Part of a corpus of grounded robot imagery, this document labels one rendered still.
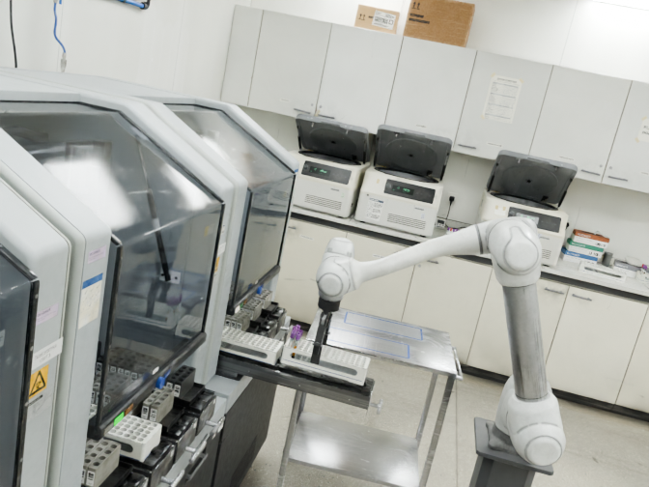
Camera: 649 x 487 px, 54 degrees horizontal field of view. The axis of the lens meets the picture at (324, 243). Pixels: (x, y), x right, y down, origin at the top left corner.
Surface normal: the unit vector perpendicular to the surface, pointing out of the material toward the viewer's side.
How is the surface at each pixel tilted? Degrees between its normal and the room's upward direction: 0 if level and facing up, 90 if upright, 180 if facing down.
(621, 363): 90
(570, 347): 90
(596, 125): 90
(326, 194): 90
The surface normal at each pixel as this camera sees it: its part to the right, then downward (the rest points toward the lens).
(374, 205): -0.18, 0.21
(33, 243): 0.64, -0.72
